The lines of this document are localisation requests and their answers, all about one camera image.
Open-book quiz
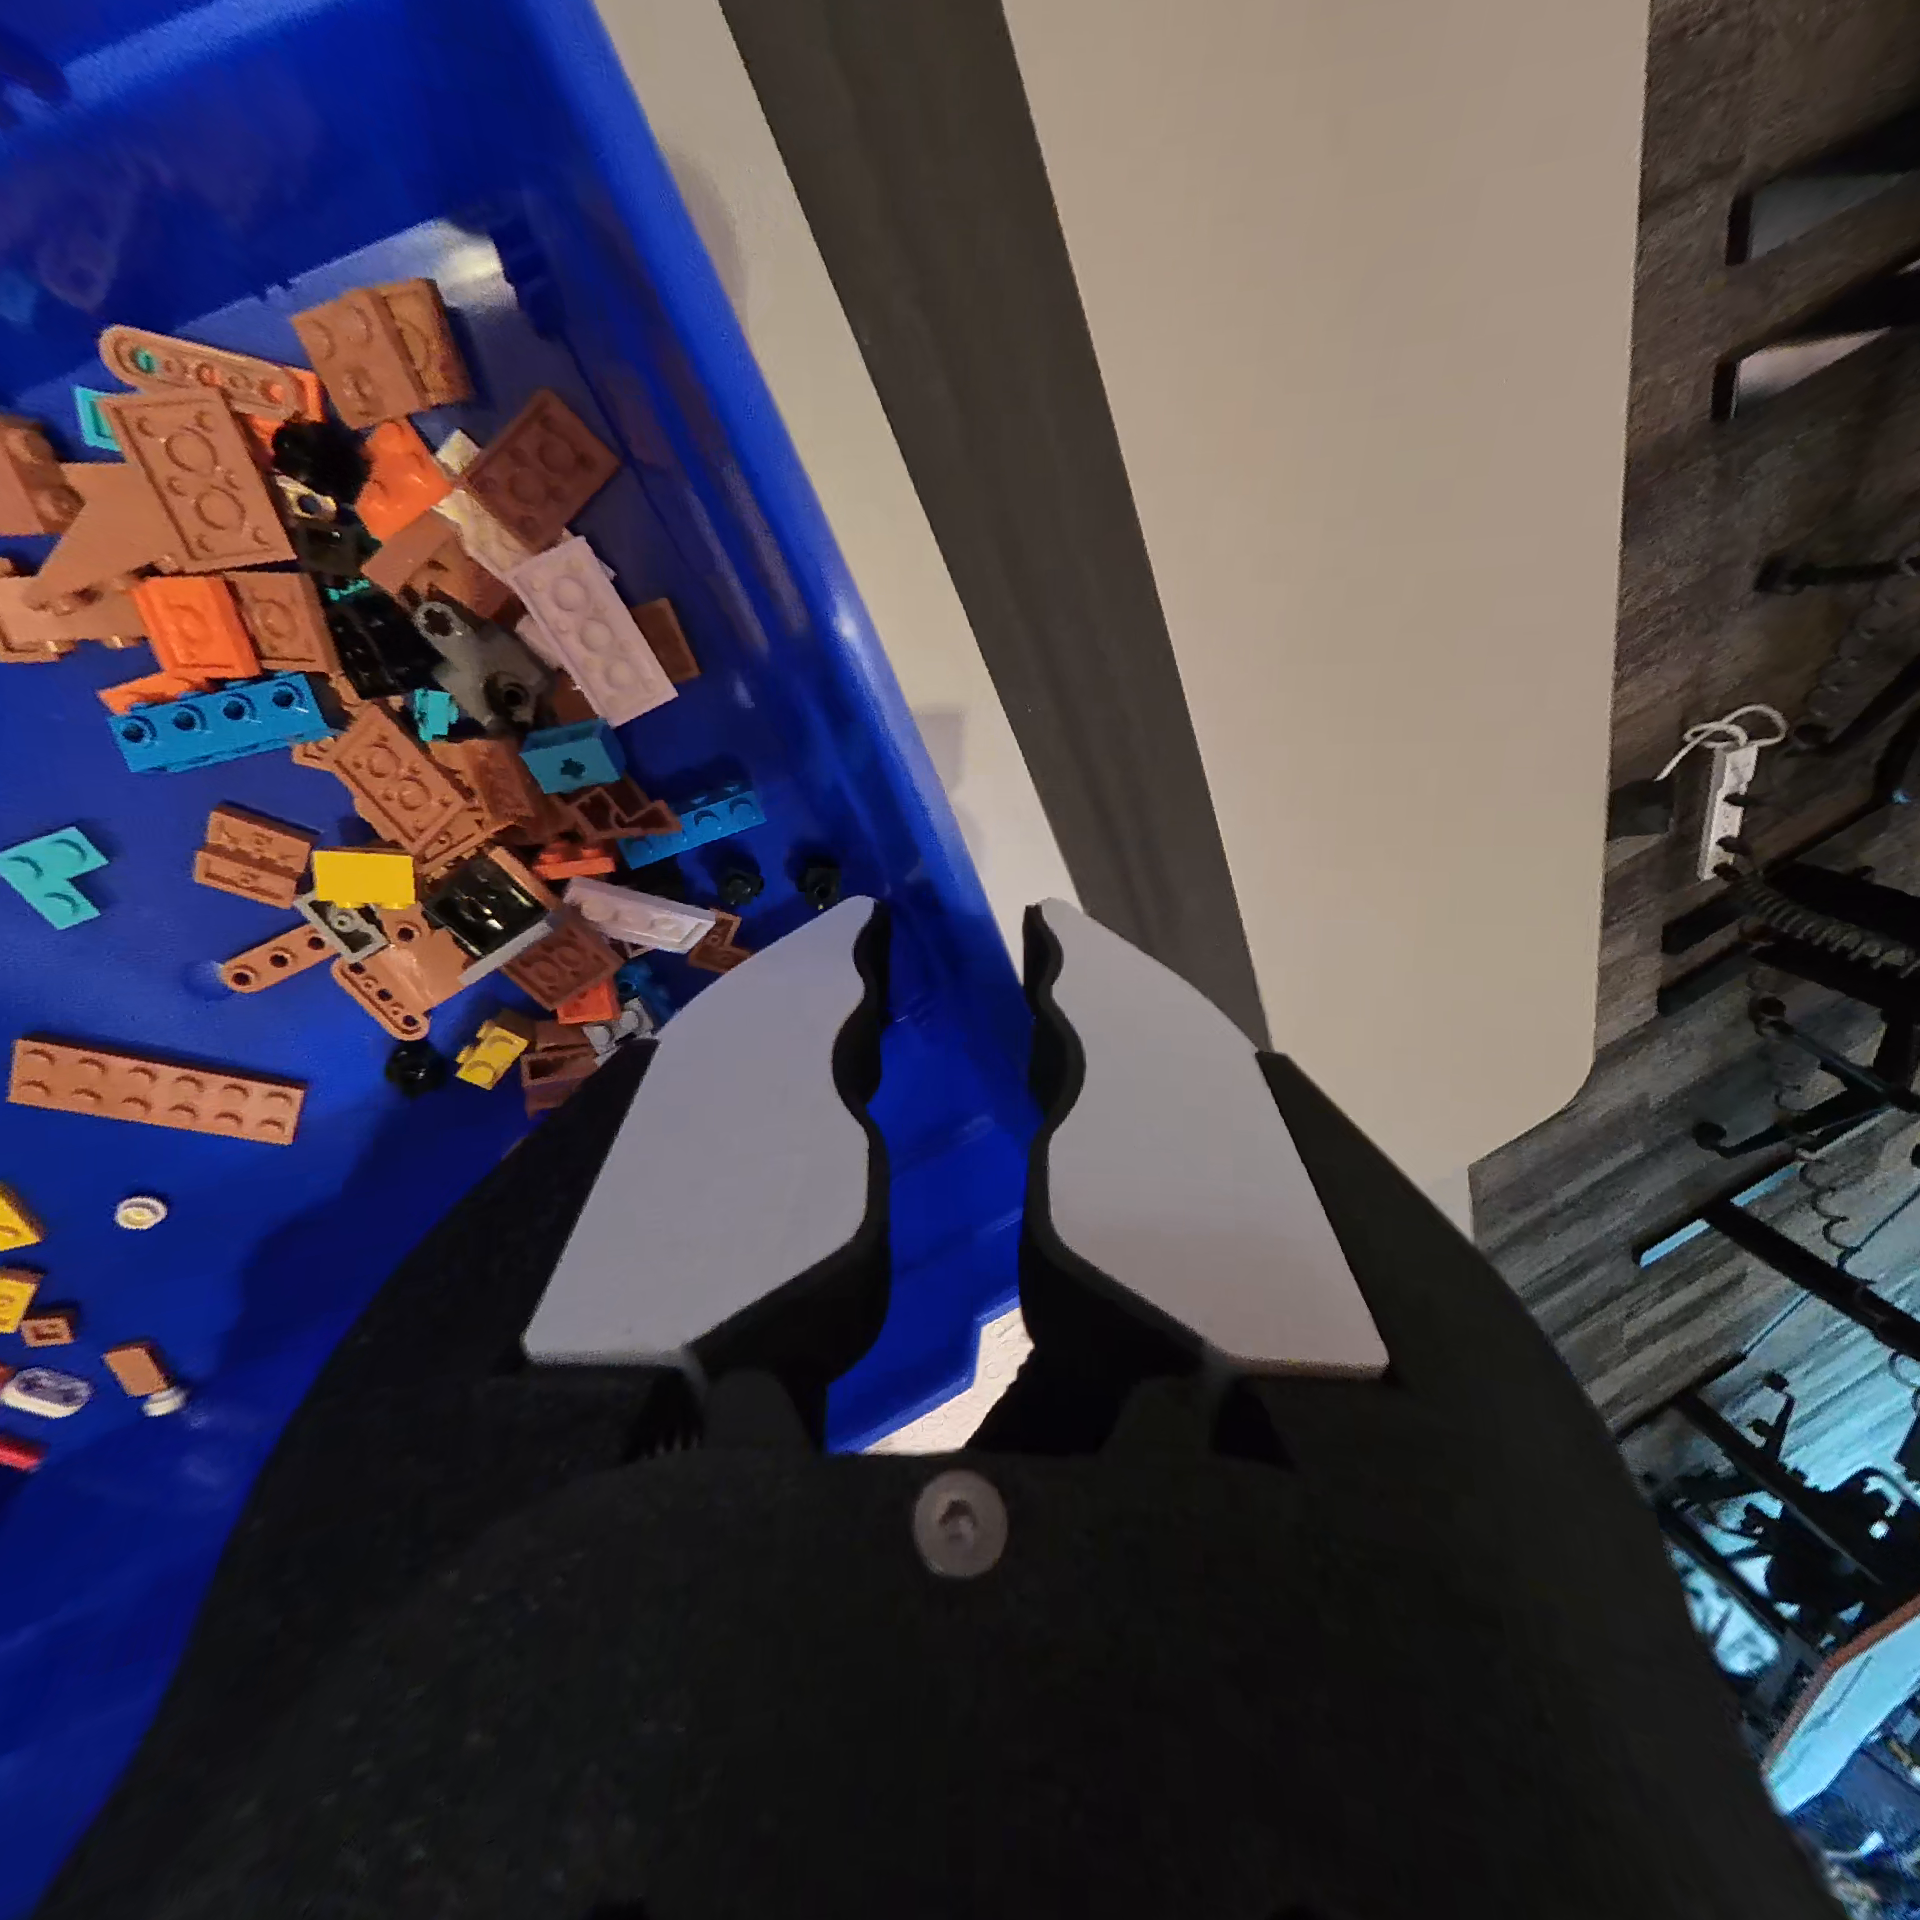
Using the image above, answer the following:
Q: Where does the teal corner brick plate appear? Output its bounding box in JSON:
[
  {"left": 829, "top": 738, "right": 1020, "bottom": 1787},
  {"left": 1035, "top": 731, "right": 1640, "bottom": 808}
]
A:
[{"left": 0, "top": 824, "right": 109, "bottom": 930}]

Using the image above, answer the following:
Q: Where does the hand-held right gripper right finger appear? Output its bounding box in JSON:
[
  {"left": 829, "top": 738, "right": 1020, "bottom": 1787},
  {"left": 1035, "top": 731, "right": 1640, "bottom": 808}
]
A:
[{"left": 1020, "top": 900, "right": 1392, "bottom": 1379}]

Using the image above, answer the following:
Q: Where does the white power strip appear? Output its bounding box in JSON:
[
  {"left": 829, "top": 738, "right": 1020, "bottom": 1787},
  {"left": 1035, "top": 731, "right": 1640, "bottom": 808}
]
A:
[{"left": 1655, "top": 709, "right": 1789, "bottom": 888}]

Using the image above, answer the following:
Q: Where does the pile of toy bricks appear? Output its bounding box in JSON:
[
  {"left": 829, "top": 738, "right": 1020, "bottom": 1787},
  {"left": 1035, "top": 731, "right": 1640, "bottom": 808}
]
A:
[{"left": 0, "top": 277, "right": 842, "bottom": 1478}]

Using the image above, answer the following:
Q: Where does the black metal frame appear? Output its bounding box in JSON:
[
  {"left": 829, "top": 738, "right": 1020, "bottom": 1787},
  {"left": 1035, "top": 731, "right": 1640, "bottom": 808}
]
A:
[{"left": 1628, "top": 838, "right": 1920, "bottom": 1653}]

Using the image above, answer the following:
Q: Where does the grey desk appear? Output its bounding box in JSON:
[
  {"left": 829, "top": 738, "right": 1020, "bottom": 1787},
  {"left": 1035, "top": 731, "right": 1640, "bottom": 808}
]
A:
[{"left": 593, "top": 0, "right": 1652, "bottom": 1457}]

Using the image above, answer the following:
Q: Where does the blue plastic bin with bricks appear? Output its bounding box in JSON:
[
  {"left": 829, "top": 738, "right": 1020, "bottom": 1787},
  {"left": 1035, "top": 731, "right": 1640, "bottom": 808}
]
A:
[{"left": 0, "top": 0, "right": 1052, "bottom": 1825}]

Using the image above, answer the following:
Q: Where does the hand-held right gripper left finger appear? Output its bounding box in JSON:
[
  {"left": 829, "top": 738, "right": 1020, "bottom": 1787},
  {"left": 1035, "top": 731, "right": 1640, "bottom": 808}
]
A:
[{"left": 519, "top": 897, "right": 896, "bottom": 1373}]

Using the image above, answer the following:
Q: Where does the long brown brick plate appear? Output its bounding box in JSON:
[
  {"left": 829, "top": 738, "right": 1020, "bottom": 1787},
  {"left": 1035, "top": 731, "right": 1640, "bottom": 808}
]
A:
[{"left": 7, "top": 1035, "right": 309, "bottom": 1148}]

